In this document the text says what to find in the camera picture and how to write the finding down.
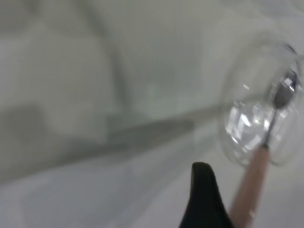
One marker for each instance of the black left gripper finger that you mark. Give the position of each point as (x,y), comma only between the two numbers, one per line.
(205,202)

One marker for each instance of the clear round glass dish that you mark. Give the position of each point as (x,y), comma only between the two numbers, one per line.
(244,128)

